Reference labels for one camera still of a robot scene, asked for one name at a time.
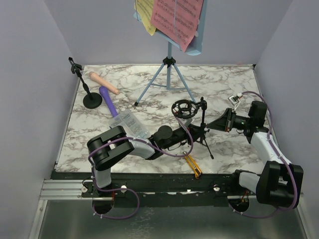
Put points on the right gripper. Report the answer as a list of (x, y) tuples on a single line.
[(230, 120)]

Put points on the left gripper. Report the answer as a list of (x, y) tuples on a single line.
[(195, 131)]

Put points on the black tripod mic stand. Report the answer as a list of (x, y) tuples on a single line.
[(192, 113)]

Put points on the purple microphone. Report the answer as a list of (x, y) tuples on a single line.
[(105, 95)]

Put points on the black round-base mic stand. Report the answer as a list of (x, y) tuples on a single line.
[(91, 100)]

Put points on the beige microphone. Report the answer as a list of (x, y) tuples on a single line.
[(96, 78)]

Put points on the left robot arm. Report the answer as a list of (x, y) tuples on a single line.
[(108, 148)]

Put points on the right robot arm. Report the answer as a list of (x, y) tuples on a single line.
[(280, 182)]

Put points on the yellow utility knife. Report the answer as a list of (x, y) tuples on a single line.
[(195, 168)]

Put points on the clear plastic screw box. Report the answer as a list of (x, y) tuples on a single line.
[(130, 123)]

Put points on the pink sheet music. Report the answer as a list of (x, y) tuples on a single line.
[(182, 22)]

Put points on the yellow sheet music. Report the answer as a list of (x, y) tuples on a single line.
[(144, 9)]

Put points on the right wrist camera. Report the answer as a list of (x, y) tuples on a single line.
[(235, 100)]

